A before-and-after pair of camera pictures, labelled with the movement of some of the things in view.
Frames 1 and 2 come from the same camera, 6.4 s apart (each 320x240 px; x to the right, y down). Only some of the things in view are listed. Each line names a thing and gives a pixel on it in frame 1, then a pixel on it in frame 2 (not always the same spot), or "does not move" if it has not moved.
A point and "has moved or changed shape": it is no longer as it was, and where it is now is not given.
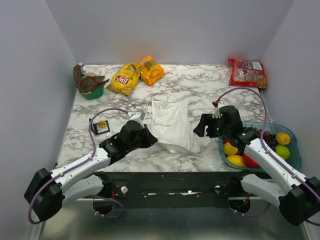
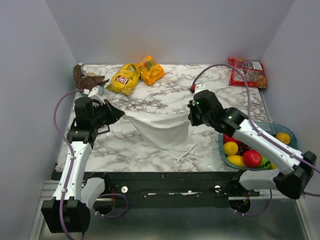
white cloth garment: (170, 124) has moved or changed shape
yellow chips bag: (125, 79) does not move
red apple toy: (249, 162) does not move
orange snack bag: (151, 70) does not move
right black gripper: (208, 120) → (192, 106)
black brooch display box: (100, 127) does not move
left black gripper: (150, 139) → (114, 114)
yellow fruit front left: (229, 149) does not move
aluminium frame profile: (79, 220) does not move
